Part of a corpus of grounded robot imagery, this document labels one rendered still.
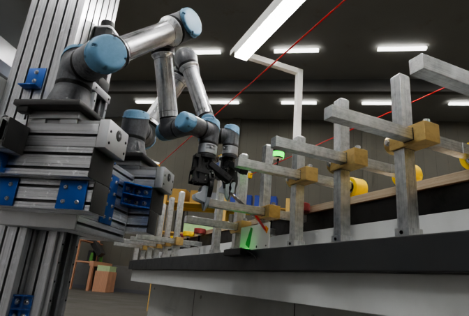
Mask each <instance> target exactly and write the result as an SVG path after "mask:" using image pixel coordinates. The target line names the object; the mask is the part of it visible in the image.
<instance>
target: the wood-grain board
mask: <svg viewBox="0 0 469 316"><path fill-rule="evenodd" d="M467 181H469V170H463V171H460V172H455V173H451V174H446V175H442V176H437V177H433V178H430V179H425V180H421V181H417V192H419V191H423V190H429V189H433V188H439V187H443V186H449V185H453V184H457V183H463V182H467ZM395 196H396V186H394V187H391V188H386V189H382V190H377V191H373V192H370V193H364V194H361V195H355V196H352V197H350V205H354V204H361V203H365V202H371V201H375V200H381V199H384V198H388V197H395ZM330 209H334V201H331V202H325V203H322V204H316V205H313V206H310V212H309V213H304V215H306V214H310V213H317V212H320V211H326V210H330ZM247 221H250V222H251V225H257V224H258V221H257V220H256V219H253V220H247ZM212 232H213V229H211V230H206V233H205V234H202V235H201V236H204V235H208V234H212Z"/></svg>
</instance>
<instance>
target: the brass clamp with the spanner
mask: <svg viewBox="0 0 469 316"><path fill-rule="evenodd" d="M261 207H263V208H265V215H264V216H258V218H259V219H260V220H261V219H263V220H276V219H279V218H280V210H281V207H280V206H276V205H273V204H268V205H265V206H261Z"/></svg>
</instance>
